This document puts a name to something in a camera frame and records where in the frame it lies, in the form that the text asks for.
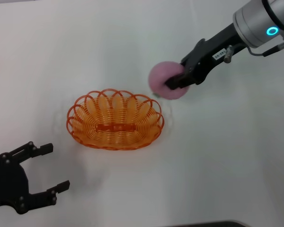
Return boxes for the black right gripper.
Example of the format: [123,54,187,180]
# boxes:
[165,22,249,91]

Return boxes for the pink toy peach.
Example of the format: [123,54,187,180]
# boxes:
[148,61,190,100]

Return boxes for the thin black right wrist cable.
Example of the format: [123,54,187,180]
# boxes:
[248,30,284,57]

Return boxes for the silver metal plug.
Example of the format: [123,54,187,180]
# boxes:
[223,45,234,64]

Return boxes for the dark robot torso edge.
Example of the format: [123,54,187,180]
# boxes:
[172,219,247,227]

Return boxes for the orange plastic woven basket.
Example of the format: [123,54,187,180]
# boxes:
[66,88,165,151]

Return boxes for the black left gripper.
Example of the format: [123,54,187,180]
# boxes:
[0,141,71,215]

